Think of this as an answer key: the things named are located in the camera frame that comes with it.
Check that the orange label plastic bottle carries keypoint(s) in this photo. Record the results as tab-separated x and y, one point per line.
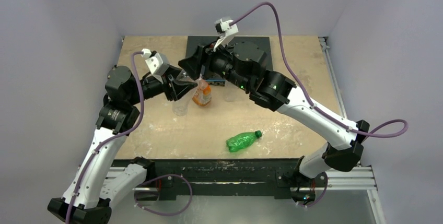
203	93

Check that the large clear plastic bottle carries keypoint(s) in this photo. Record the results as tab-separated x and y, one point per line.
230	93

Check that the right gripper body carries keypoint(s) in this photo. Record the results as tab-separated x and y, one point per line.
201	63

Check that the green plastic bottle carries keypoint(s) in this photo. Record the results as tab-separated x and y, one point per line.
242	141

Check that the black network switch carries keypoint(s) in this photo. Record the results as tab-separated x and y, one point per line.
262	42

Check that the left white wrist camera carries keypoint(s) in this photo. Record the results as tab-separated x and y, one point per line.
156	62

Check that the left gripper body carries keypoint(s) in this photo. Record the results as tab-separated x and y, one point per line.
152	86

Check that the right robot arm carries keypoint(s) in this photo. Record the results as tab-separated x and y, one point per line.
343	149

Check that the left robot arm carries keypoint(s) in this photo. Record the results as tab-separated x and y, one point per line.
89	199

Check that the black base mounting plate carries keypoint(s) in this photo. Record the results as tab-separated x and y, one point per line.
275	177

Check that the aluminium frame rail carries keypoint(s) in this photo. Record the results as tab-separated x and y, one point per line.
357	179

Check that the slim clear plastic bottle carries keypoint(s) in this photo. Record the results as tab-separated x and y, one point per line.
180	107

